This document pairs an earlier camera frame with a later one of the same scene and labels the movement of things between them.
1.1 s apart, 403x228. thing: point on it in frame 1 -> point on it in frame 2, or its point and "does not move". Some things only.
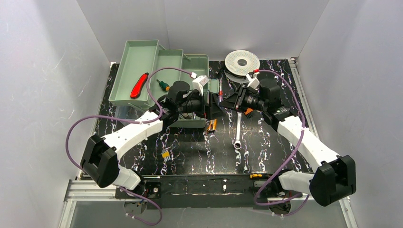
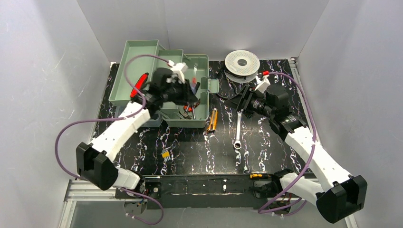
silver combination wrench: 237,144 does not move
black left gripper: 207,105 -> 185,91
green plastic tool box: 146,71 does not move
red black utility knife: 136,90 does not move
